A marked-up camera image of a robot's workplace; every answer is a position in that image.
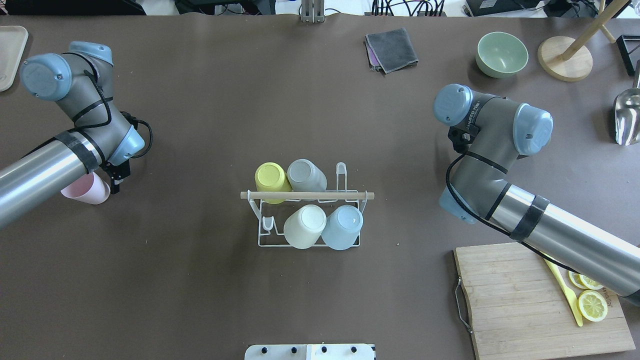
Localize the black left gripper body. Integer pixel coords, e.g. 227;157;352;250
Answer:
102;159;131;182

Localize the pink plastic cup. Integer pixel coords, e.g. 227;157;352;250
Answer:
60;172;110;205

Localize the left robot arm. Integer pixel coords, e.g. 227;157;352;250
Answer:
0;41;153;227

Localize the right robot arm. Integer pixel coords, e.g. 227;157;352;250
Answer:
432;83;640;306

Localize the yellow plastic cup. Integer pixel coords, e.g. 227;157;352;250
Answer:
254;162;292;192

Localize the grey plastic cup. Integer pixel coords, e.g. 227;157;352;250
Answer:
286;158;327;192

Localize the cream plastic cup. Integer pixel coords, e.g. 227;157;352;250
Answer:
283;204;327;249

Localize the light blue plastic cup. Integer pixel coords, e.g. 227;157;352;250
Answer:
321;205;363;251

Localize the cream plastic tray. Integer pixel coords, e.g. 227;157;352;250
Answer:
0;25;29;92

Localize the grey folded cloth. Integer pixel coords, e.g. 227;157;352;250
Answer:
365;27;419;75

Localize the green bowl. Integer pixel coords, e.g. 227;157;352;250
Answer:
475;31;530;79

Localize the wooden cutting board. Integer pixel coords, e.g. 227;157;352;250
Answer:
454;243;636;360

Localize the yellow plastic knife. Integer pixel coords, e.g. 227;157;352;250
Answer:
544;260;584;327

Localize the wooden mug tree stand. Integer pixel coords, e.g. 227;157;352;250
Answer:
537;0;630;82

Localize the lemon slice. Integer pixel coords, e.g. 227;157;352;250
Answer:
577;289;609;322
567;271;604;291

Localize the metal scoop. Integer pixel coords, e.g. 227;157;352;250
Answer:
614;61;640;146

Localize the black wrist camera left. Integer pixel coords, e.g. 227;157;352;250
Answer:
120;111;140;130

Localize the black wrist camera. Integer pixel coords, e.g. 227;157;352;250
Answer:
447;126;473;154
120;111;140;130

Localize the white wire cup holder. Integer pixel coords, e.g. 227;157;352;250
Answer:
240;159;375;251

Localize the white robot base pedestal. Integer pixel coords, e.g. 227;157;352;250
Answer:
244;342;377;360

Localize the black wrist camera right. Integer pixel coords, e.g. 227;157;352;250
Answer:
447;126;473;154

